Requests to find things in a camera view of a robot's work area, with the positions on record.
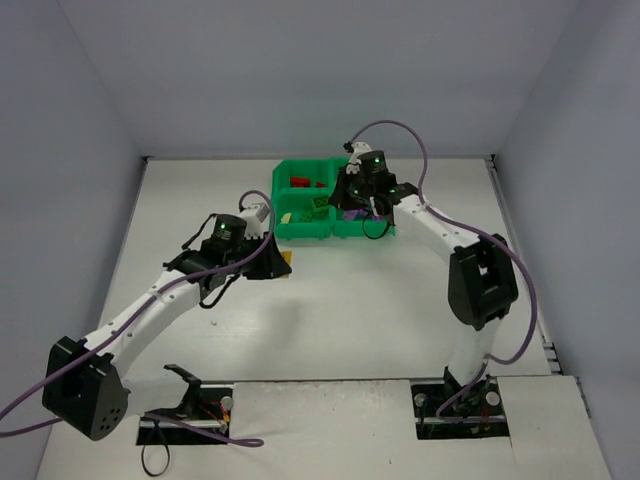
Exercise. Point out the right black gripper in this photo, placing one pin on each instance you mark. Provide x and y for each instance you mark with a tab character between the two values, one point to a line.
345	189

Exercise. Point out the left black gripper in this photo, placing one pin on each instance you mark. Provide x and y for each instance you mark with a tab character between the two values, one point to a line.
265	257

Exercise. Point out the yellow curved lego brick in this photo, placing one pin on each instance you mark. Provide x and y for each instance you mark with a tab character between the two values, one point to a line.
287	257

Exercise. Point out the purple flower lego brick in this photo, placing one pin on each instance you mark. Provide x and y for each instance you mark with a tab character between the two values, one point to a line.
352	215

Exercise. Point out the green square lego brick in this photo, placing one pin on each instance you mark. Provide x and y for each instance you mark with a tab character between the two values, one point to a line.
320	202

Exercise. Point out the dark green lego piece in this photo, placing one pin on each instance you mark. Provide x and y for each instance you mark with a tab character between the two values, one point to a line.
321	212

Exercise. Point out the red arch lego brick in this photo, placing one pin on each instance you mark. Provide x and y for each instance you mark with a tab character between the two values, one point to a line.
300	182

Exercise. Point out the green lego plate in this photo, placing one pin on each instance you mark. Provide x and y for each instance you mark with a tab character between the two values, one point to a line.
306	216

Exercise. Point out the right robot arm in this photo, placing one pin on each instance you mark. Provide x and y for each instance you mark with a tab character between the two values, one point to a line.
481	285

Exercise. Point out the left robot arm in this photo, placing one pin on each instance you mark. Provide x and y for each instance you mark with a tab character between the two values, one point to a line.
90	388

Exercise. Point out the green four-compartment bin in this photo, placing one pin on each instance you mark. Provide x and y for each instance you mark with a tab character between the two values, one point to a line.
297	200

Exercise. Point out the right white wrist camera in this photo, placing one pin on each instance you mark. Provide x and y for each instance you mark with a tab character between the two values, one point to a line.
355	150

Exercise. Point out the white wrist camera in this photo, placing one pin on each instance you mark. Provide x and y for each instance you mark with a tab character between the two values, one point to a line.
355	150
257	215

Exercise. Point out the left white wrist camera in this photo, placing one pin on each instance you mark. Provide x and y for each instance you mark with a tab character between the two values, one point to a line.
257	215

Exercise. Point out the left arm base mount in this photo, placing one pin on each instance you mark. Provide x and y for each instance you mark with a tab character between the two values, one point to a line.
203	405

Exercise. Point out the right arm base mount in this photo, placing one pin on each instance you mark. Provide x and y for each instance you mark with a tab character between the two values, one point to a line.
479	414

